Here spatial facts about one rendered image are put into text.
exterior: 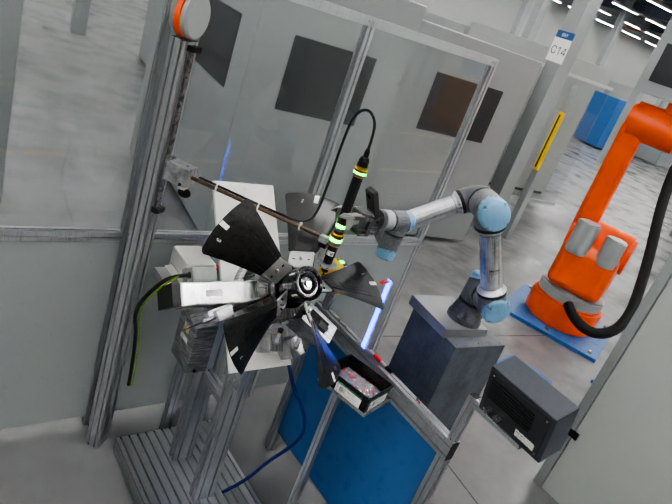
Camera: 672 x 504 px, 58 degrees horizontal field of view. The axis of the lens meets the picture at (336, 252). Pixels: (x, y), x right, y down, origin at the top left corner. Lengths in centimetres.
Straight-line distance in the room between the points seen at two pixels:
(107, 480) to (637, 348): 257
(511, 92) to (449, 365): 439
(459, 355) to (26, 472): 183
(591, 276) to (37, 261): 452
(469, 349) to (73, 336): 164
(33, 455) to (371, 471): 142
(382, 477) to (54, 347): 143
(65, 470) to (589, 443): 259
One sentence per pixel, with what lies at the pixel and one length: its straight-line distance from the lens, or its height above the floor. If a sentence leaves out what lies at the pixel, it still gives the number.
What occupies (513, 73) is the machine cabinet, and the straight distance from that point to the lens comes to 650.
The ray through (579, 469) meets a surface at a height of 26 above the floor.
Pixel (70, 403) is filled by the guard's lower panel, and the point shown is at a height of 14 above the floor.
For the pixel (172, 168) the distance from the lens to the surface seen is 224.
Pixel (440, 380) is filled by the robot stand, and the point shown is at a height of 83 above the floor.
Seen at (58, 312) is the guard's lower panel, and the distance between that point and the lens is 266.
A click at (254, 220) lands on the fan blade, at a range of 196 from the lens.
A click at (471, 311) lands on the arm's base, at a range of 261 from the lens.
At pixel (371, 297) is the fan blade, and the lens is 221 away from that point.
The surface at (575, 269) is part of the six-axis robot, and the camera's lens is 575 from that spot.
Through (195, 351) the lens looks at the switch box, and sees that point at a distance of 241.
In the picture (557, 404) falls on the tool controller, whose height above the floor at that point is 124.
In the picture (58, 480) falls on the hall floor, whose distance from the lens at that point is 287.
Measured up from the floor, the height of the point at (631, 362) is 93.
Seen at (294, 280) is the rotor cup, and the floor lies 123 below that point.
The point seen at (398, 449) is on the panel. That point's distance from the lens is 246.
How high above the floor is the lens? 211
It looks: 22 degrees down
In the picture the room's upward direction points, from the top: 20 degrees clockwise
